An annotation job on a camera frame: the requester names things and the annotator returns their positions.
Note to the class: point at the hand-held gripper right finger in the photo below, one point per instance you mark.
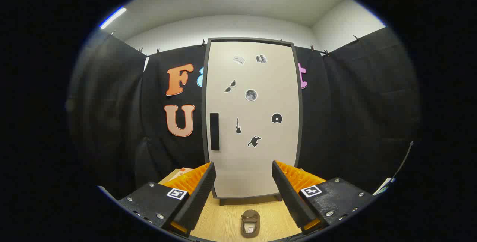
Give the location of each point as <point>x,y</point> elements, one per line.
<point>288,197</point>

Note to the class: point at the orange white book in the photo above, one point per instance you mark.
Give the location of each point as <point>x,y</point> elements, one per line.
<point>179,173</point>

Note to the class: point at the brown fuzzy shoe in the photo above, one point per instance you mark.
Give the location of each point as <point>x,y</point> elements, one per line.
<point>250,227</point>

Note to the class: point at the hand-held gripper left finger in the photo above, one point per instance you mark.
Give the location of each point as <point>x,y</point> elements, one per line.
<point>197,201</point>

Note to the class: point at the black backdrop cloth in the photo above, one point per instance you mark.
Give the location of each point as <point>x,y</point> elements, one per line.
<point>354,104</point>

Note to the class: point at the dark grey shoe cabinet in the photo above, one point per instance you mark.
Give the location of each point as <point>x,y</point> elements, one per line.
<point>299,104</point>

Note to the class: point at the black metal stand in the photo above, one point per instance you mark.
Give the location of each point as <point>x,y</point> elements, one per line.
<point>406,156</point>

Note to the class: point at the white flat object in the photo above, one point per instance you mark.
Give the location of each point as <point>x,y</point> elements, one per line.
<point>384,187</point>

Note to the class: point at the ceiling light panel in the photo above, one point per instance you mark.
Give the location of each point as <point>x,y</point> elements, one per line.
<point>111,18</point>

